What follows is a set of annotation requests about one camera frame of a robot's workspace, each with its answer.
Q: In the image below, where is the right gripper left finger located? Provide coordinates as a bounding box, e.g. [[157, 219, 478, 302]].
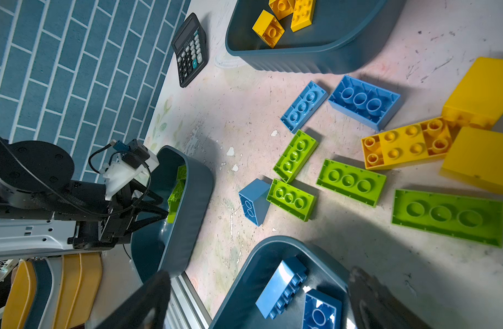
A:
[[97, 270, 170, 328]]

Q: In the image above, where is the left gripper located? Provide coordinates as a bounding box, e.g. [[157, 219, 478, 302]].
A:
[[68, 181, 168, 250]]

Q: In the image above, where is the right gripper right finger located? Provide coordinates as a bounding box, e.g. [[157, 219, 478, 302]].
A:
[[348, 267, 430, 329]]

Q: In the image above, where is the green lego plate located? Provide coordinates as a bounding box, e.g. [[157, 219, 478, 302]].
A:
[[317, 159, 387, 208], [273, 130, 319, 183], [391, 189, 503, 248], [166, 180, 185, 224], [266, 179, 316, 222]]

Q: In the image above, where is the green lego brick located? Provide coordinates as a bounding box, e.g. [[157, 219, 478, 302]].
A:
[[177, 164, 187, 181]]

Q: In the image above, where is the blue lego brick long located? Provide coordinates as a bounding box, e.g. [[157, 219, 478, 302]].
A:
[[255, 256, 307, 319]]

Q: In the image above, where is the blue lego cube front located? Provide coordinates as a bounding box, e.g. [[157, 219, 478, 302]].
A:
[[238, 178, 271, 226]]

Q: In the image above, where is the yellow lego plate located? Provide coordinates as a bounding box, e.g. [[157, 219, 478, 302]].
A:
[[361, 117, 456, 171]]

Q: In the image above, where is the blue lego plate narrow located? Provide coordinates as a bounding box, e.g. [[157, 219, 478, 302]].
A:
[[280, 81, 328, 134]]

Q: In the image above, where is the blue lego plate upside-down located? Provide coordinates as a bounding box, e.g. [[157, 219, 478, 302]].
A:
[[328, 75, 402, 132]]

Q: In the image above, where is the yellow lego cube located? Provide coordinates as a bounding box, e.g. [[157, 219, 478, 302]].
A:
[[252, 10, 285, 48], [269, 0, 295, 20]]

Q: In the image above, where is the yellow lego slope brick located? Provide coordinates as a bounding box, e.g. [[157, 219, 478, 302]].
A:
[[442, 57, 503, 130]]

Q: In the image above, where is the yellow small lego brick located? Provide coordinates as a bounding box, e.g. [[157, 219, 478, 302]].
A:
[[291, 0, 316, 32]]

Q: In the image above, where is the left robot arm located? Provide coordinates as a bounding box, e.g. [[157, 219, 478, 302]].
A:
[[0, 137, 168, 260]]

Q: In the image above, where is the left teal container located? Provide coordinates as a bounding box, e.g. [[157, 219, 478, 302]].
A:
[[131, 146, 214, 282]]

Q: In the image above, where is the teal container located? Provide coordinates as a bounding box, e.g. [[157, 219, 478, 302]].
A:
[[131, 146, 214, 282], [210, 236, 356, 328], [225, 1, 405, 74]]

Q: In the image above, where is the right teal container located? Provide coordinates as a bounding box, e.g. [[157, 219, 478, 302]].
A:
[[210, 236, 356, 328]]

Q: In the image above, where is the black calculator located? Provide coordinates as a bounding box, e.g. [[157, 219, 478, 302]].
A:
[[171, 13, 208, 88]]

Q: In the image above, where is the back teal container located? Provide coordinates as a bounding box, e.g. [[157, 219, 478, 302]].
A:
[[225, 1, 405, 74]]

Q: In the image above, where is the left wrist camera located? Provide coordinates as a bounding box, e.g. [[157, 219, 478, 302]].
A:
[[102, 138, 160, 202]]

